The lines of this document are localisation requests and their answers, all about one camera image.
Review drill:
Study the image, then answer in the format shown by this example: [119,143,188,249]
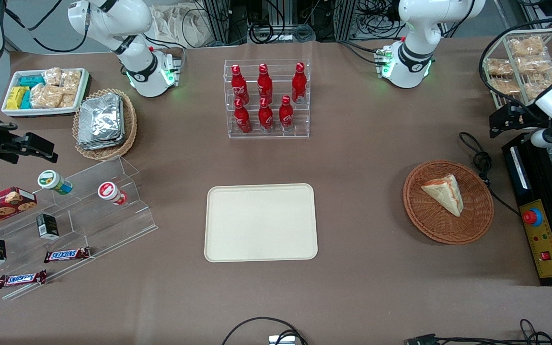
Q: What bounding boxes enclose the light oval wicker basket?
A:
[72,88,138,161]

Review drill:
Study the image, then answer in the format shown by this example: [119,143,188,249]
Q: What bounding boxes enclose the looped black cable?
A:
[222,317,308,345]

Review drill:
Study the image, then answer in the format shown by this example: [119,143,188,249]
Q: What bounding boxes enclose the small black barcode box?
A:
[36,213,60,240]

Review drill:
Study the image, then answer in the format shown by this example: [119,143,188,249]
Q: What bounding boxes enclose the cream plastic serving tray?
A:
[204,183,318,263]

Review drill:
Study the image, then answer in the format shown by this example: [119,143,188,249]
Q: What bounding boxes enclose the yellow snack packet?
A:
[6,86,30,110]

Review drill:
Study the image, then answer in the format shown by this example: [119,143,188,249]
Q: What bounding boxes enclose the white rectangular snack tray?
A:
[1,68,90,118]

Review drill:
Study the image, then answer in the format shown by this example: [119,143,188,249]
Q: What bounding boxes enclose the beige cloth bag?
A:
[150,4,210,48]

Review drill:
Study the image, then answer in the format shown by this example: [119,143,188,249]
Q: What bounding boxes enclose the clear bag of fried snacks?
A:
[486,58,514,77]
[516,55,552,75]
[524,71,552,104]
[508,36,545,57]
[489,78,521,95]

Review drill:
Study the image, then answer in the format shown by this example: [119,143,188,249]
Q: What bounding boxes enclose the brown Snickers bar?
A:
[44,247,91,264]
[0,270,47,289]

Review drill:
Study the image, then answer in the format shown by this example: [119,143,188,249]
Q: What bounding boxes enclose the black cable with connector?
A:
[404,319,552,345]

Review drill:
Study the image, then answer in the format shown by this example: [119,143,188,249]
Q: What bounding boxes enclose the stack of foil containers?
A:
[77,93,125,150]

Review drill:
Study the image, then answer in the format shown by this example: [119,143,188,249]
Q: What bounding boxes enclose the coiled black cables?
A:
[249,20,316,45]

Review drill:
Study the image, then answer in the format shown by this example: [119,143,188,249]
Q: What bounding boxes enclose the red cola bottle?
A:
[233,98,252,134]
[278,95,295,131]
[258,97,275,132]
[230,64,250,105]
[257,63,274,102]
[291,62,308,104]

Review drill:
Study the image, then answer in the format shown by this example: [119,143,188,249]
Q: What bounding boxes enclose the green lid yogurt cup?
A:
[37,170,73,196]

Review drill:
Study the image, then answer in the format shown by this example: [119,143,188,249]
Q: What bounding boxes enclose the triangle sandwich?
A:
[421,174,464,217]

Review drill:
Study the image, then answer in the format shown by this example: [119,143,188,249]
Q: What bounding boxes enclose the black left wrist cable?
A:
[478,13,552,113]

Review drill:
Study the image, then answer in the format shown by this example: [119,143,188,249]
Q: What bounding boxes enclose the clear acrylic bottle rack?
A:
[223,58,311,139]

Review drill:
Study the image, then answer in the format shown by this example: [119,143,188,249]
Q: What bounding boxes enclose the brown round wicker basket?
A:
[403,160,495,245]

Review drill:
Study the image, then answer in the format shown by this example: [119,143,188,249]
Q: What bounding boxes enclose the knotted black power cable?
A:
[459,132,521,216]

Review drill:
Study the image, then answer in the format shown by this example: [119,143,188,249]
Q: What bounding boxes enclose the clear acrylic step display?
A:
[0,156,158,301]

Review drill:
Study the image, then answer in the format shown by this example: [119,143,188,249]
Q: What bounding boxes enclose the black cable along right arm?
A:
[4,0,91,53]

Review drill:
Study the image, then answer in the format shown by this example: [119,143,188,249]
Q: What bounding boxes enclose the black appliance with yellow panel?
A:
[502,133,552,287]

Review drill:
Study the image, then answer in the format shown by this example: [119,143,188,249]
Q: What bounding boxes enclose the red lid yogurt cup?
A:
[97,181,128,206]

